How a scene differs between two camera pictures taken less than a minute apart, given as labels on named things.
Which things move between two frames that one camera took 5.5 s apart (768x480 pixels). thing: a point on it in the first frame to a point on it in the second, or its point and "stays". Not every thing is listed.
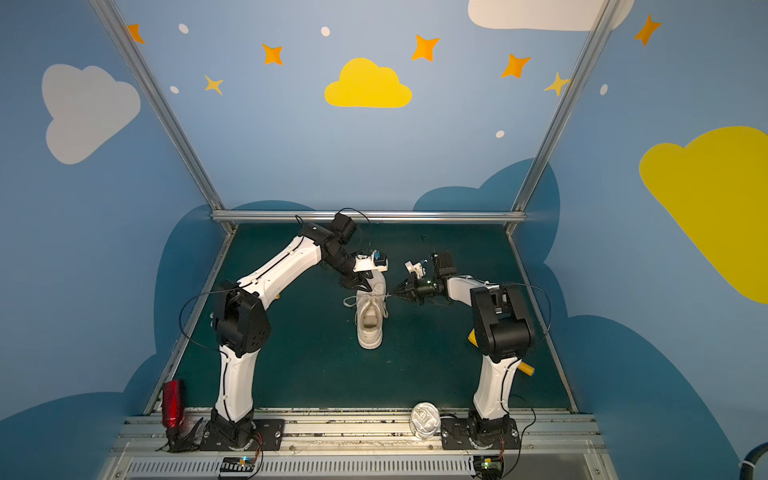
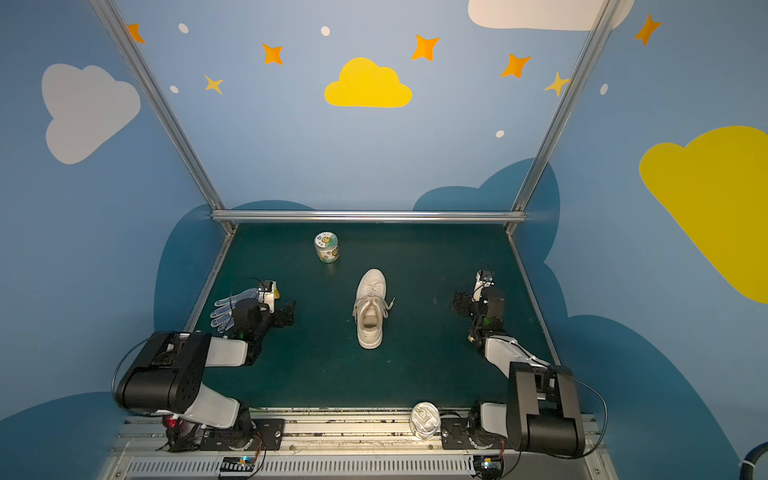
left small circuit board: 237,464 stays
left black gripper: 360,279 to 274,314
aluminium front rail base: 368,448 stays
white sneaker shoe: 370,311 stays
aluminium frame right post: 602,23 stays
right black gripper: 414,288 to 474,303
